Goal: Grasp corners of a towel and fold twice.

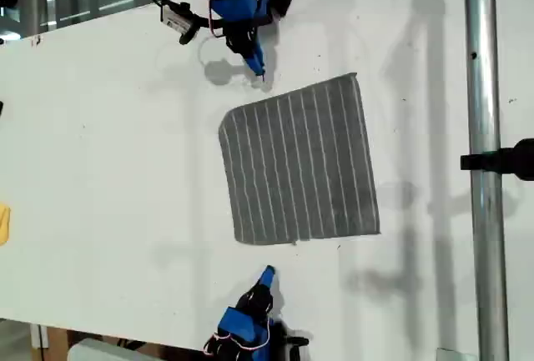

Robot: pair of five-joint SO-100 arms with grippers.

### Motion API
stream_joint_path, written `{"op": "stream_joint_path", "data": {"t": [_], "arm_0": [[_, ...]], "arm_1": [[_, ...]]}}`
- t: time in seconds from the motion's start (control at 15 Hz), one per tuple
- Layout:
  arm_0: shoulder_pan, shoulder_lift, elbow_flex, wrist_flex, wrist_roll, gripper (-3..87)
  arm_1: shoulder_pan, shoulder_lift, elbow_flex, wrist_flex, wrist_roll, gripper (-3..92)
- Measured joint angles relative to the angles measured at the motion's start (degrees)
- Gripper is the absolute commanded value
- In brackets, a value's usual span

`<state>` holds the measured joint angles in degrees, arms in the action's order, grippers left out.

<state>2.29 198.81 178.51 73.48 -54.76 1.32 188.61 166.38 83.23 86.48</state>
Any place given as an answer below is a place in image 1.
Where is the steel post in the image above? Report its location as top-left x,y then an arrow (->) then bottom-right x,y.
462,0 -> 511,361

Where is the black clamp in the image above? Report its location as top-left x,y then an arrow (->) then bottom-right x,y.
460,138 -> 534,183

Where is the black camera stalk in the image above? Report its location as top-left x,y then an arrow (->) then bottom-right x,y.
189,13 -> 229,37

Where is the yellow object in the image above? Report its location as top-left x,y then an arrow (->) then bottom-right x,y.
0,204 -> 12,247

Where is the white rounded container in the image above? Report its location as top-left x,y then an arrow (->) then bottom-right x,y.
67,338 -> 168,361

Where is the black camera box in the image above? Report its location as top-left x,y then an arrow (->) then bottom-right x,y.
160,0 -> 197,45
285,334 -> 310,361

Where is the grey white-striped towel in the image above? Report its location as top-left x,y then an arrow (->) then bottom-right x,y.
217,72 -> 381,248

